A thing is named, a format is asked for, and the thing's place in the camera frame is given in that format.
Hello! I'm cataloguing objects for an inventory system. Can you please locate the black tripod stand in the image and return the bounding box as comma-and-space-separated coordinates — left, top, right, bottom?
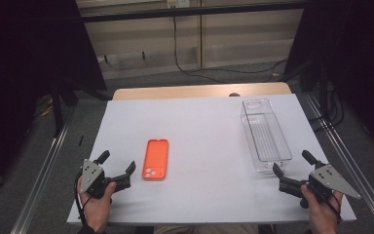
49, 76, 112, 138

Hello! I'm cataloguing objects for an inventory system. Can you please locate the white table board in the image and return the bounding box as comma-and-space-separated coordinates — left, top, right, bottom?
66, 93, 357, 226

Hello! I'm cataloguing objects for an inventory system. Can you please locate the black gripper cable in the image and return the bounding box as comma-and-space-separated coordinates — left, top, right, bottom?
73, 172, 94, 228
316, 184, 343, 223

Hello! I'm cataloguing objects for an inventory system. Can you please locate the black horizontal bar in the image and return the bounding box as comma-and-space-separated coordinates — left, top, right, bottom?
81, 1, 307, 23

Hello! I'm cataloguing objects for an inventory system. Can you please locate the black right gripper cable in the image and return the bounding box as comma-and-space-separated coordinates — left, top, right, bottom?
316, 184, 343, 223

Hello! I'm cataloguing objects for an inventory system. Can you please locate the black stand with cables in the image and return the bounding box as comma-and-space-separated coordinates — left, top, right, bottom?
300, 61, 346, 133

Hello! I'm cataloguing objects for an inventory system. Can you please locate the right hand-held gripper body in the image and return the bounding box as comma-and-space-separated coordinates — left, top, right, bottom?
279, 161, 362, 210

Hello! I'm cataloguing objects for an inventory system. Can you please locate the wooden table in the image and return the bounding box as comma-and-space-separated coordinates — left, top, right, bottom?
111, 81, 292, 101

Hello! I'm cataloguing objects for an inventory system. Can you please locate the black curtain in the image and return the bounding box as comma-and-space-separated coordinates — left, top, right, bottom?
283, 0, 374, 159
0, 0, 108, 204

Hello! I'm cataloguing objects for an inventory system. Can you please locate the orange phone case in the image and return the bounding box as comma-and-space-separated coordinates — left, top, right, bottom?
141, 138, 169, 181

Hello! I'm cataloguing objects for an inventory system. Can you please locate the clear plastic box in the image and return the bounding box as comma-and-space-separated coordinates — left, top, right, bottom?
241, 97, 293, 174

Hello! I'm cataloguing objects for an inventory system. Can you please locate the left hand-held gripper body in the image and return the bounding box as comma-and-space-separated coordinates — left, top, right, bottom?
79, 158, 132, 200

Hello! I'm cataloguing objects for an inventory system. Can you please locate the white wall socket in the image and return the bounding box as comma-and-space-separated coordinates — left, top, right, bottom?
167, 0, 191, 10

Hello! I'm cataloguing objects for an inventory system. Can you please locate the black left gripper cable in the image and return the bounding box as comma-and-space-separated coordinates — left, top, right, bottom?
73, 172, 94, 228

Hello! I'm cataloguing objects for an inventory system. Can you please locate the person's left hand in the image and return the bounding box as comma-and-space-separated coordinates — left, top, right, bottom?
76, 176, 118, 233

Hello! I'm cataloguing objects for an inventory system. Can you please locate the metal floor rail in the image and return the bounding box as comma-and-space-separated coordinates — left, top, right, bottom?
10, 106, 76, 234
303, 92, 374, 234

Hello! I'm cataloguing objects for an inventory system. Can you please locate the black wall cable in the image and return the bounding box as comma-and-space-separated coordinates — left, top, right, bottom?
172, 16, 288, 84

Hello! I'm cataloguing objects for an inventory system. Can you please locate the person's right hand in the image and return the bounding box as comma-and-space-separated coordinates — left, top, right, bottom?
300, 183, 345, 234

